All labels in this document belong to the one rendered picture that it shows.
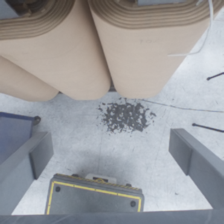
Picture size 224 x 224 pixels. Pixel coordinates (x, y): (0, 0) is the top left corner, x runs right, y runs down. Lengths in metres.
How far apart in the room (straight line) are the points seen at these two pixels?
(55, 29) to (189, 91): 1.33
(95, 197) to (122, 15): 1.11
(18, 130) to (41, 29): 1.24
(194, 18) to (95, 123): 1.20
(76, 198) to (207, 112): 1.31
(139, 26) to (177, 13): 0.11
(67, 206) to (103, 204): 0.27
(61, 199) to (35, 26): 1.12
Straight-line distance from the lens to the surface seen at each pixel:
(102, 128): 1.50
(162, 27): 0.51
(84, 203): 1.30
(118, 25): 0.51
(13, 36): 0.61
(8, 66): 1.00
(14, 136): 1.71
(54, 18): 0.58
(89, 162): 1.55
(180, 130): 0.17
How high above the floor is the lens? 1.48
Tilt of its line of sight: 80 degrees down
